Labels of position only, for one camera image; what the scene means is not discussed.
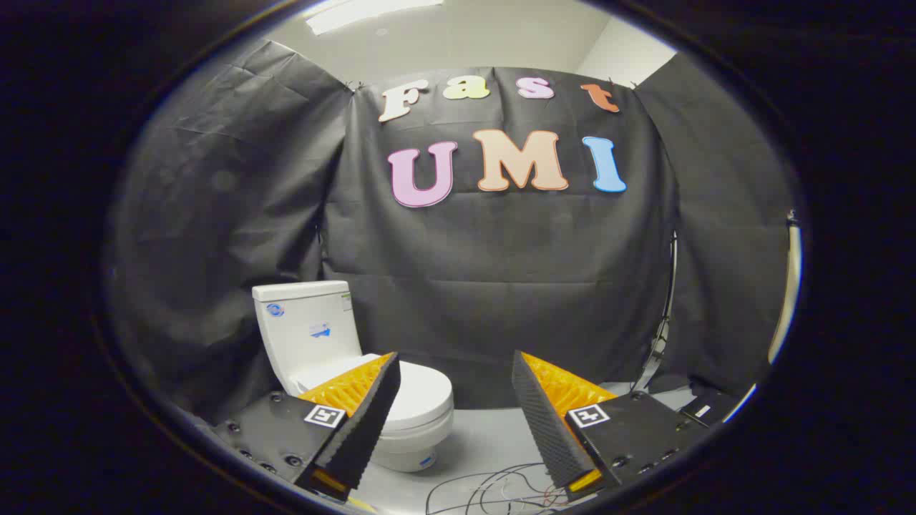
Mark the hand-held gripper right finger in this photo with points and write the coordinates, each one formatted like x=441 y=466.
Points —
x=540 y=422

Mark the white toilet tank cover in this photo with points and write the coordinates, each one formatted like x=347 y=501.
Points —
x=300 y=290

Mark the black box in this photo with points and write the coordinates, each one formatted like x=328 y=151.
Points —
x=708 y=406

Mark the black backdrop cloth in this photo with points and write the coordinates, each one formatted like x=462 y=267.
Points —
x=501 y=272

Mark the white ceramic toilet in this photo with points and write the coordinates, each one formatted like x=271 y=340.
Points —
x=300 y=343

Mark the black light stand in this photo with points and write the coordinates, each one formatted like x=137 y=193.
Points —
x=669 y=300

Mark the ceiling light panel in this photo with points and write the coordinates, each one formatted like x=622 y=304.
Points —
x=358 y=13

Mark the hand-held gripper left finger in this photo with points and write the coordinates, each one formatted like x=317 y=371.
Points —
x=372 y=415

